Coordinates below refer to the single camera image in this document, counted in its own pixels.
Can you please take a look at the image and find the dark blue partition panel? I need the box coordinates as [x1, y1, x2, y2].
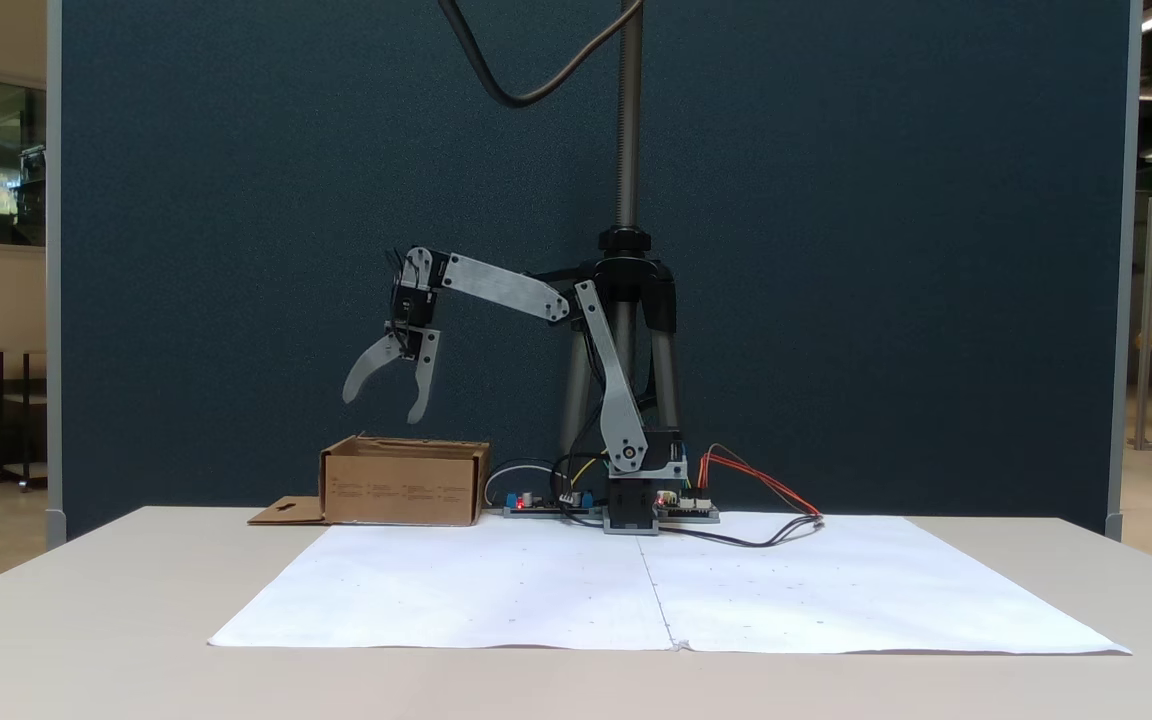
[46, 0, 1143, 547]

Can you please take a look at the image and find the white cable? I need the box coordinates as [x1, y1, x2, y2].
[483, 458, 539, 512]

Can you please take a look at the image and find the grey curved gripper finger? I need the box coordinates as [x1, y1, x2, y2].
[342, 332, 406, 406]

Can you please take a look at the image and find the black metal cart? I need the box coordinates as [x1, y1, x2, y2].
[0, 347, 48, 492]

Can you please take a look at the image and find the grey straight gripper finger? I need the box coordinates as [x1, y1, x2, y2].
[406, 328, 442, 426]

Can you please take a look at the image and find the blue power circuit board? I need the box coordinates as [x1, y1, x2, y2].
[504, 489, 599, 520]

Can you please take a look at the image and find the brown cardboard box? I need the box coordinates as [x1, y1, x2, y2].
[248, 433, 492, 528]

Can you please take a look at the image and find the wall window frame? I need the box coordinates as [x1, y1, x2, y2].
[0, 67, 48, 257]

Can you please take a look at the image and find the black orange servo cable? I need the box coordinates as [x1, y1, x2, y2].
[660, 444, 826, 549]

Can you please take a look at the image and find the white paper sheet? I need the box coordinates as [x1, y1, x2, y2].
[208, 522, 678, 652]
[640, 512, 1133, 657]

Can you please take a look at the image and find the thick black hanging cable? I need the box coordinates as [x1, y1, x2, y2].
[436, 0, 647, 110]

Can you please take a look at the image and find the motor driver circuit board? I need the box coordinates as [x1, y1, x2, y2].
[656, 489, 721, 524]

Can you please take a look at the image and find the black grey tripod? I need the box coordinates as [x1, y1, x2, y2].
[505, 0, 683, 463]

